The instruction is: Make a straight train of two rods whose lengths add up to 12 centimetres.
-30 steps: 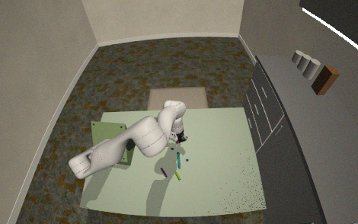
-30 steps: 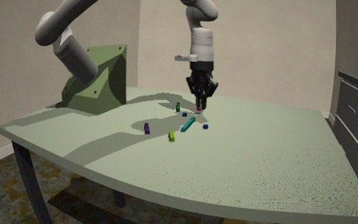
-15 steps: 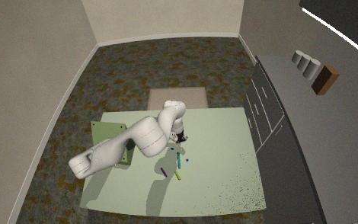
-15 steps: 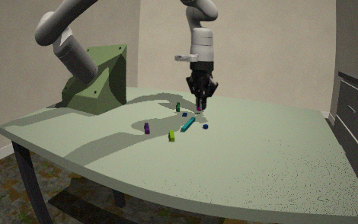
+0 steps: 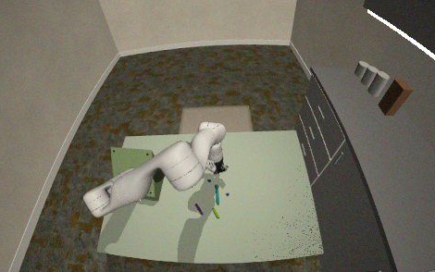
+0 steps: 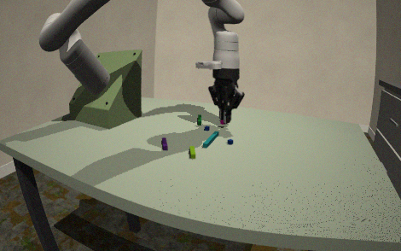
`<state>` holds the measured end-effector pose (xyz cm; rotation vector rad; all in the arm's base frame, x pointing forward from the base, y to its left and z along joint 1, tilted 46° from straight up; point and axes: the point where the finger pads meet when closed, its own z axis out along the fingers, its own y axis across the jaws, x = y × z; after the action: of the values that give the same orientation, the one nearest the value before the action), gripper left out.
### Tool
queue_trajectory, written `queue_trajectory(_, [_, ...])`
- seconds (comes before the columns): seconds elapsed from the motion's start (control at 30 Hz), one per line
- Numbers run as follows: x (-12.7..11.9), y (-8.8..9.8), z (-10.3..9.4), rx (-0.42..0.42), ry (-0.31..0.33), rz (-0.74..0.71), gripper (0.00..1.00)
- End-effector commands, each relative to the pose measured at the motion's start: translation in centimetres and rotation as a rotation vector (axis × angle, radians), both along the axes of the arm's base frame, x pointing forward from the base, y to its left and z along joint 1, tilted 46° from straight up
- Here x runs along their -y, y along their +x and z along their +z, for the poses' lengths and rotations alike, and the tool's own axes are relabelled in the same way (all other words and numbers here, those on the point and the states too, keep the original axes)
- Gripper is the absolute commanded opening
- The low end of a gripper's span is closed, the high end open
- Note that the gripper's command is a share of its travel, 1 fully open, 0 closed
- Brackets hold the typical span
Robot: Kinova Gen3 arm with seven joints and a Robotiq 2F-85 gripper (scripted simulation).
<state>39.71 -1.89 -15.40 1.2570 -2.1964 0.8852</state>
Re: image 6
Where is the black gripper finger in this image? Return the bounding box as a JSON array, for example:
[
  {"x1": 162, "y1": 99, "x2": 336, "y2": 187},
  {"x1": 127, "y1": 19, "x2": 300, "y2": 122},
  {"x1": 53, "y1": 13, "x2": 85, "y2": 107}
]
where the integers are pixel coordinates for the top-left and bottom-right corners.
[
  {"x1": 223, "y1": 85, "x2": 245, "y2": 124},
  {"x1": 208, "y1": 85, "x2": 224, "y2": 121}
]

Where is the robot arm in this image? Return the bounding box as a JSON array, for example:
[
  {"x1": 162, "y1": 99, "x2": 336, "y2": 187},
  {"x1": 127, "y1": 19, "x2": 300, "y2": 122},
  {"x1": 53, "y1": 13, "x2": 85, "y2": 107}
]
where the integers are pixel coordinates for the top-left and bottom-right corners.
[{"x1": 39, "y1": 0, "x2": 245, "y2": 95}]

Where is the turquoise rod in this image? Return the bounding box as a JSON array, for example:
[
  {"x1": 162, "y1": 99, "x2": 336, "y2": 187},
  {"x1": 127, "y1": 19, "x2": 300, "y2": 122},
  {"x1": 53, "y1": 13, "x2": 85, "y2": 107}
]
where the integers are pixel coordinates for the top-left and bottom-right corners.
[{"x1": 203, "y1": 131, "x2": 218, "y2": 148}]

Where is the purple rod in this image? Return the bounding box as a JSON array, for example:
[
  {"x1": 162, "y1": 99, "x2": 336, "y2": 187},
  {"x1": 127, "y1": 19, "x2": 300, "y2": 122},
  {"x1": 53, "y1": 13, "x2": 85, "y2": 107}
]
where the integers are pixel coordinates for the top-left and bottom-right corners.
[{"x1": 162, "y1": 137, "x2": 168, "y2": 150}]

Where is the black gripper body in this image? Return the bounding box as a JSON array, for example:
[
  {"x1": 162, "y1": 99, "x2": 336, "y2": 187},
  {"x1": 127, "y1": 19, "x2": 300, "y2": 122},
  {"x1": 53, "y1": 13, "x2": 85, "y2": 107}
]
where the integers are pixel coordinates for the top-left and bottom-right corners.
[{"x1": 212, "y1": 68, "x2": 240, "y2": 98}]

